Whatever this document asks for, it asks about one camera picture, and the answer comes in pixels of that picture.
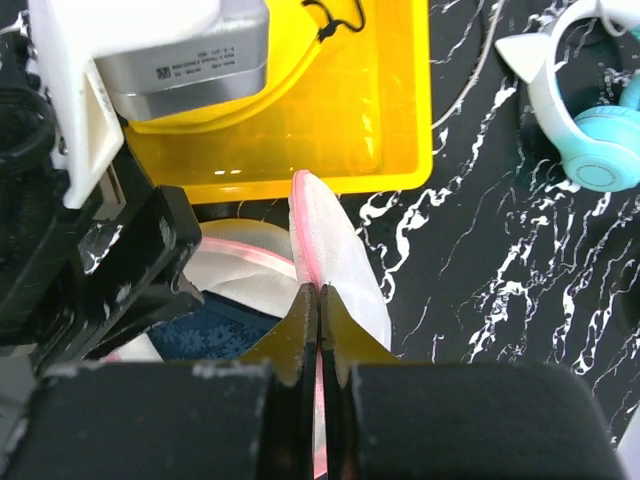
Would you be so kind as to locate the yellow plastic tray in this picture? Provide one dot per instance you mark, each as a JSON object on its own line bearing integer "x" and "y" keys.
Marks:
{"x": 359, "y": 118}

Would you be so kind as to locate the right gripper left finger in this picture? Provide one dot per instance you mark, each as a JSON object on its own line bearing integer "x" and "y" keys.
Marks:
{"x": 251, "y": 418}

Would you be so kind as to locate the teal white cat-ear headphones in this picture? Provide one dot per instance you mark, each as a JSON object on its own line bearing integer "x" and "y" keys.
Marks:
{"x": 597, "y": 141}

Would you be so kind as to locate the white pink mesh laundry bag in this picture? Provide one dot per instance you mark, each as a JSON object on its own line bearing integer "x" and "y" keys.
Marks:
{"x": 326, "y": 252}

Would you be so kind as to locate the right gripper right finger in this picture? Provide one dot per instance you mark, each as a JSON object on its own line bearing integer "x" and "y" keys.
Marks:
{"x": 389, "y": 419}

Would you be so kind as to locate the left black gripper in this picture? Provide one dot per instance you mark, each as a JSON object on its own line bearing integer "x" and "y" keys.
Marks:
{"x": 80, "y": 283}

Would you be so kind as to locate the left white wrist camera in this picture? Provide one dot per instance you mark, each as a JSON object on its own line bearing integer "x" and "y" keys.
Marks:
{"x": 103, "y": 61}

